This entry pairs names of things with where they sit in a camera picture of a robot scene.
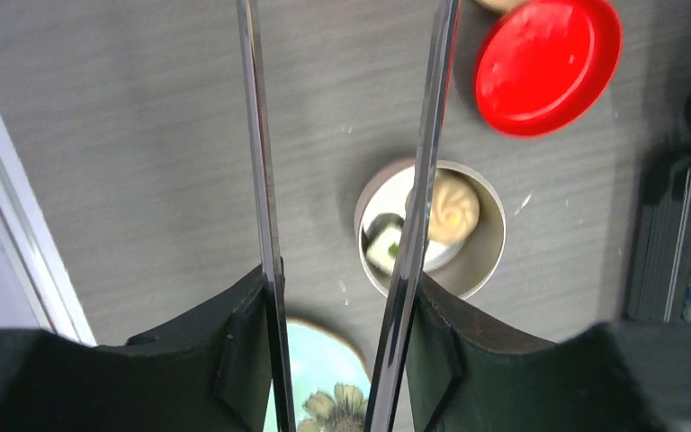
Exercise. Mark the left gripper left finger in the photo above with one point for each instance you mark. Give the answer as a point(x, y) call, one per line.
point(207, 369)

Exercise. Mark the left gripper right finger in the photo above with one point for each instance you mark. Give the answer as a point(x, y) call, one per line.
point(468, 371)

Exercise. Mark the round metal tin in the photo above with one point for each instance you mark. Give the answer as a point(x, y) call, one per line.
point(461, 268)

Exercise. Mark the sushi roll piece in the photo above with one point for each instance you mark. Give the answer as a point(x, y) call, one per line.
point(383, 236)

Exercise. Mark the beige dumpling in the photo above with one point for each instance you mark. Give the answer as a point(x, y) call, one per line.
point(455, 209)

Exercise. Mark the red round lid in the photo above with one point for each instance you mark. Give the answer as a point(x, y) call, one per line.
point(544, 64)

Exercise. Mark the cream round lid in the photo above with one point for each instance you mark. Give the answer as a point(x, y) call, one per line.
point(500, 6)

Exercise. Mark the pale green plate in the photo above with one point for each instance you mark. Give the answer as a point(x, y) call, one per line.
point(330, 382)

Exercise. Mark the black poker chip case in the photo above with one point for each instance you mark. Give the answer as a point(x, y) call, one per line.
point(659, 284)

